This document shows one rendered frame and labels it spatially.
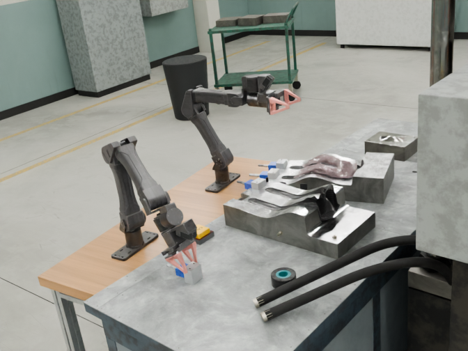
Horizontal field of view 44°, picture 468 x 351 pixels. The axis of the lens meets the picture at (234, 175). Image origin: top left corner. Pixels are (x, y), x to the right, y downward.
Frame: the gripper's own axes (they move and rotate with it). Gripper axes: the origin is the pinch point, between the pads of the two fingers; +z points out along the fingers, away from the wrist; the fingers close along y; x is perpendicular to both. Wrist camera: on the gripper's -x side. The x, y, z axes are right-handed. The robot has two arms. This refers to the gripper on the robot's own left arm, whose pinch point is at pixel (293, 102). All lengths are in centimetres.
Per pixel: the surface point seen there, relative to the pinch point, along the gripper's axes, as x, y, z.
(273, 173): 32.1, 0.3, -11.5
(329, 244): 35, -40, 32
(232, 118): 124, 292, -228
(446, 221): 2, -70, 76
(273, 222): 32.4, -37.0, 9.0
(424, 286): 44, -37, 63
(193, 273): 36, -71, -2
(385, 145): 33, 48, 21
